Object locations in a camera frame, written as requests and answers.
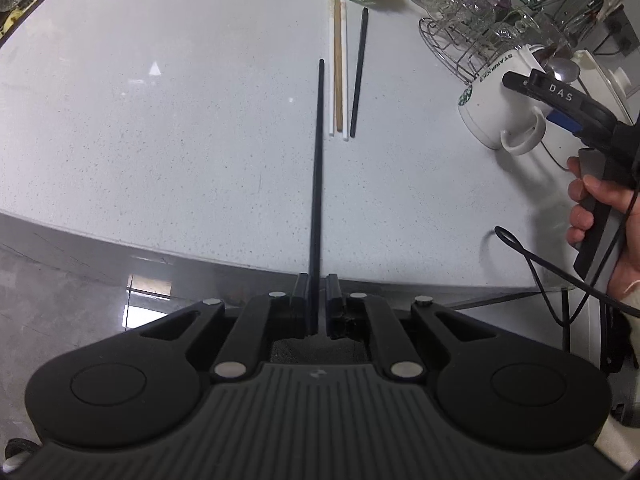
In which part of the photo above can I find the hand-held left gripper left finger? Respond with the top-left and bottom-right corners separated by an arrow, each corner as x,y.
129,274 -> 312,381

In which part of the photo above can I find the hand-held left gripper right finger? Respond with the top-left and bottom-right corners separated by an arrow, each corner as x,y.
325,274 -> 507,381

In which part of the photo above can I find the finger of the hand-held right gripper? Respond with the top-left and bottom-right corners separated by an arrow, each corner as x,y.
546,110 -> 581,137
502,71 -> 536,97

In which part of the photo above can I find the metal spoon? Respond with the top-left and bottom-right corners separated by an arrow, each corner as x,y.
542,57 -> 582,83

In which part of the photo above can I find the white ceramic mug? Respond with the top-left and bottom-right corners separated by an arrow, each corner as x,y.
457,44 -> 551,156

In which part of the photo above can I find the black chopstick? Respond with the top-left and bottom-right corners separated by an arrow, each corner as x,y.
349,7 -> 370,138
307,58 -> 326,337

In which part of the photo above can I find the person's right hand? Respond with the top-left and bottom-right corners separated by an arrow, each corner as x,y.
566,156 -> 640,307

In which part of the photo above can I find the white electric cooking pot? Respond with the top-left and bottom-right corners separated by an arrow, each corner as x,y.
570,49 -> 638,128

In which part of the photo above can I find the glass pot lid white knob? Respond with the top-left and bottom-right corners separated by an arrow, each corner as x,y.
575,50 -> 635,111

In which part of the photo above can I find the metal wire cup rack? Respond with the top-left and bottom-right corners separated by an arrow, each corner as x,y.
419,10 -> 501,86

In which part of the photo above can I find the dark grey wall outlet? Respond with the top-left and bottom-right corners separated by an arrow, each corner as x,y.
605,7 -> 640,53

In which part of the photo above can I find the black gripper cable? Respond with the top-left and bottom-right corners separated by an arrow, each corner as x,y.
494,226 -> 623,361

